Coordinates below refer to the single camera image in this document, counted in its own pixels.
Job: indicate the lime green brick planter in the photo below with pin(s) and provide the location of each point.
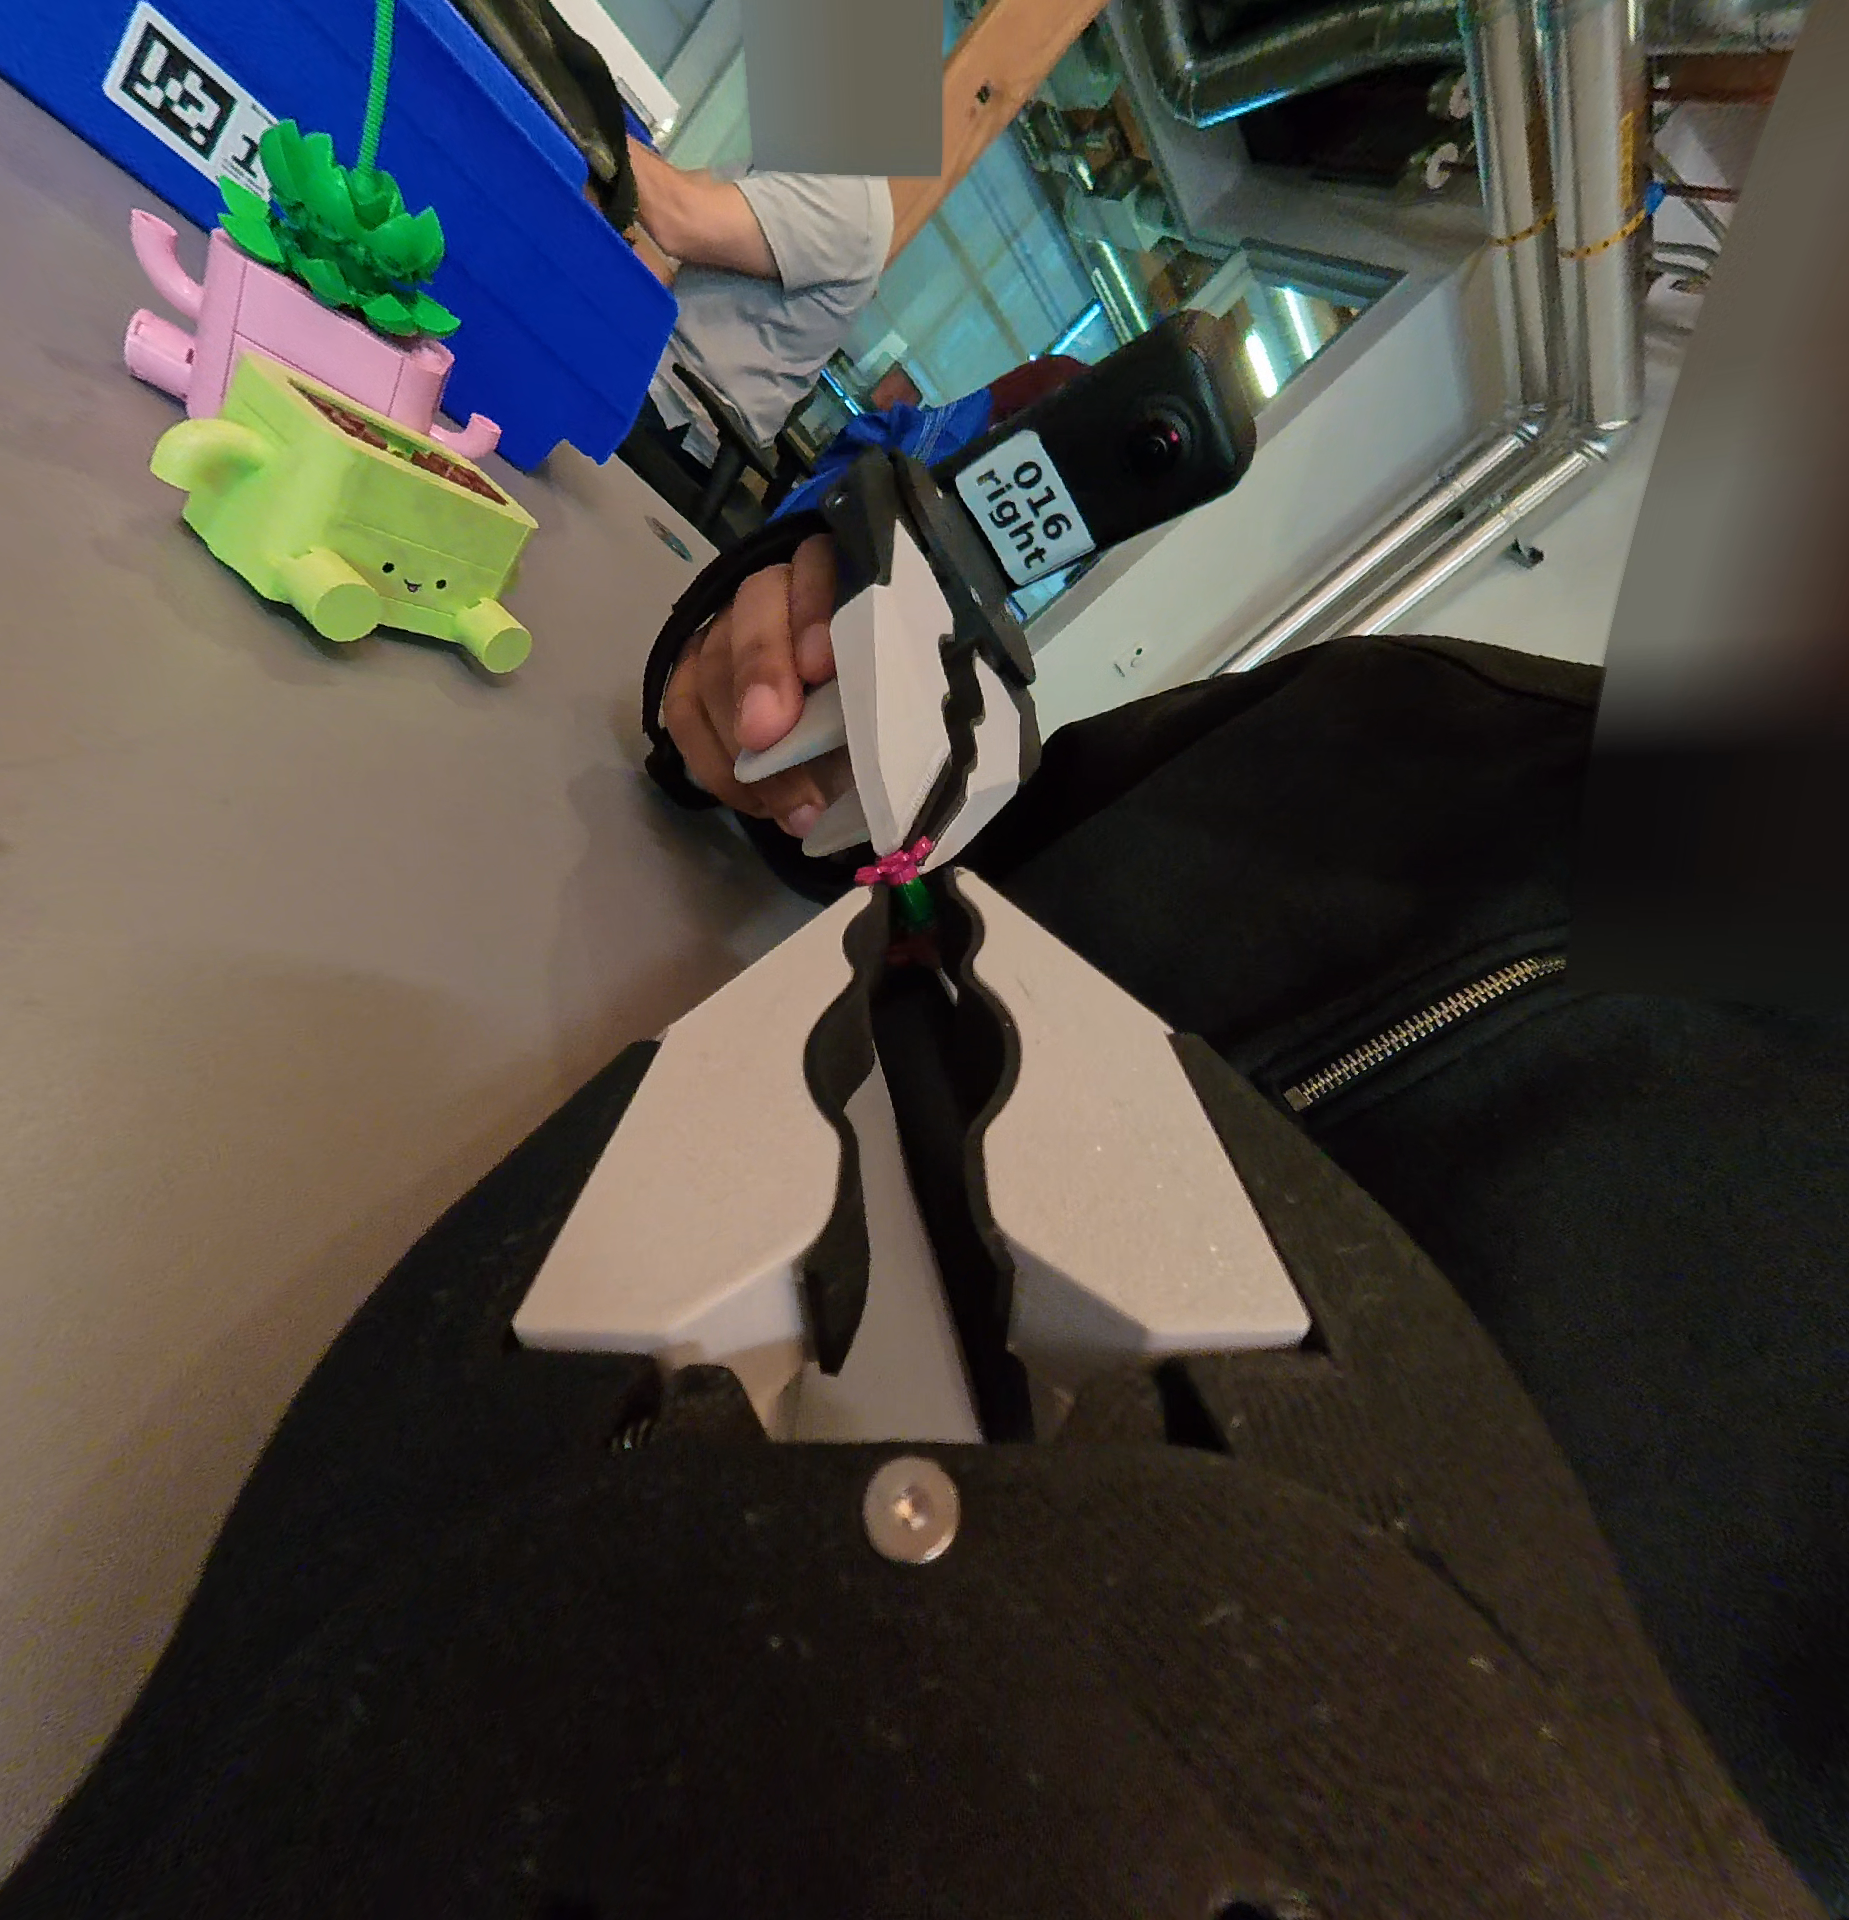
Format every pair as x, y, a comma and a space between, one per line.
354, 510

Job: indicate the person's right forearm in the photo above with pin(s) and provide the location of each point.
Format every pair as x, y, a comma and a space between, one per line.
1239, 780

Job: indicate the brown branch with pink flower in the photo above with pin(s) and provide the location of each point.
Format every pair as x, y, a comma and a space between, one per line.
914, 909

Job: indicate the pink brick planter with succulent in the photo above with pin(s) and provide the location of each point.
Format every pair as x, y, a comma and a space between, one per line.
265, 323

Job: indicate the blue plastic bin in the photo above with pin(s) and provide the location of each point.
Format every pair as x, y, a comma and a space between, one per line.
488, 150

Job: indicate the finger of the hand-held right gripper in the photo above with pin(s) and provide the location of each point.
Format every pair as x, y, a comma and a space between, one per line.
1000, 766
888, 706

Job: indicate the person's right hand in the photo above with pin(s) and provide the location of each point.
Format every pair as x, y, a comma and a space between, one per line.
745, 662

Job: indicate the blue striped cloth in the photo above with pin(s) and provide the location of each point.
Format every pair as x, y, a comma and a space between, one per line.
900, 432

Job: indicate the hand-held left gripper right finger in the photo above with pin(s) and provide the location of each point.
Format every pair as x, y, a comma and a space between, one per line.
1134, 1185

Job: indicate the silver wall pipes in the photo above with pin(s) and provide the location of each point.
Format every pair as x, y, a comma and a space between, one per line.
1591, 225

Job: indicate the person's black jacket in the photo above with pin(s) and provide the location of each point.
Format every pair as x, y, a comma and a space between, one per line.
1539, 1201

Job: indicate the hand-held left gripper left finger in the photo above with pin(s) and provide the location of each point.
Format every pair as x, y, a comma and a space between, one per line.
698, 1185

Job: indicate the wooden beam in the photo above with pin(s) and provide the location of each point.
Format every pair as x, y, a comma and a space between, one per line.
1012, 92

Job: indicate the black bag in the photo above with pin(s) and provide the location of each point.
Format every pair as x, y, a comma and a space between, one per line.
608, 136

